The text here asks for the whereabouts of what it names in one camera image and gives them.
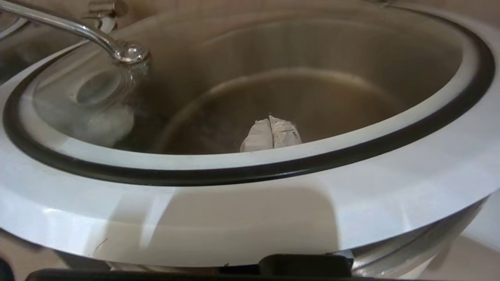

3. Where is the right gripper clear left finger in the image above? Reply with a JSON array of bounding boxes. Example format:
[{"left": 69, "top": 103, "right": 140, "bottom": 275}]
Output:
[{"left": 239, "top": 117, "right": 273, "bottom": 153}]

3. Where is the right gripper clear right finger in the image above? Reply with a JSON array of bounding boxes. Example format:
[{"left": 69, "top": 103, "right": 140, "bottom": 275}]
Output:
[{"left": 269, "top": 115, "right": 304, "bottom": 149}]

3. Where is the glass lid with white rim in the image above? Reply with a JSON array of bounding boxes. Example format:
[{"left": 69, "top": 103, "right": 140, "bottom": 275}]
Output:
[{"left": 0, "top": 0, "right": 500, "bottom": 268}]

